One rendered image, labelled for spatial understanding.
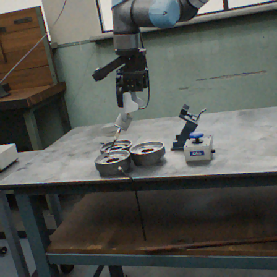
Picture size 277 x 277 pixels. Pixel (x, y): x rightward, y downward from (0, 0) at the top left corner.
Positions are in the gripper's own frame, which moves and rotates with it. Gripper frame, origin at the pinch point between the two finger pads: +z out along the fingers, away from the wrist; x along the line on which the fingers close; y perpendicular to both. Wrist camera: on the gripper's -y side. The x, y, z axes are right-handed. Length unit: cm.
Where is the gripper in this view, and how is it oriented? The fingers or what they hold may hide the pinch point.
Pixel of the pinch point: (124, 115)
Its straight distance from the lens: 118.1
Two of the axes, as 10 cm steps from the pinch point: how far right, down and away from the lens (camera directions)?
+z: 0.5, 9.4, 3.5
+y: 9.6, 0.5, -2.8
